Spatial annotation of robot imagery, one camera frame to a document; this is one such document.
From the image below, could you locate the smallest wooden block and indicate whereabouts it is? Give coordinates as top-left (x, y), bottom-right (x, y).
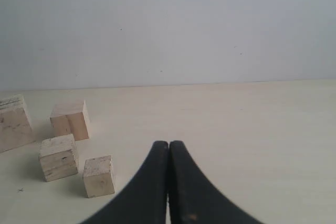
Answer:
top-left (83, 155), bottom-right (115, 198)

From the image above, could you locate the second largest wooden block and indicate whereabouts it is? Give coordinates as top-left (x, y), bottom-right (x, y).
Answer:
top-left (50, 100), bottom-right (90, 141)

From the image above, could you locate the medium wooden block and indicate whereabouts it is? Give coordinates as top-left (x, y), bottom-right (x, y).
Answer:
top-left (38, 134), bottom-right (79, 182)

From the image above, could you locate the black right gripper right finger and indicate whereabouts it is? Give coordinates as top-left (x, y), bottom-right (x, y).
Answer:
top-left (169, 141), bottom-right (260, 223)

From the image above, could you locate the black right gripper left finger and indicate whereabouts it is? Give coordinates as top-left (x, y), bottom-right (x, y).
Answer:
top-left (83, 141), bottom-right (169, 224)

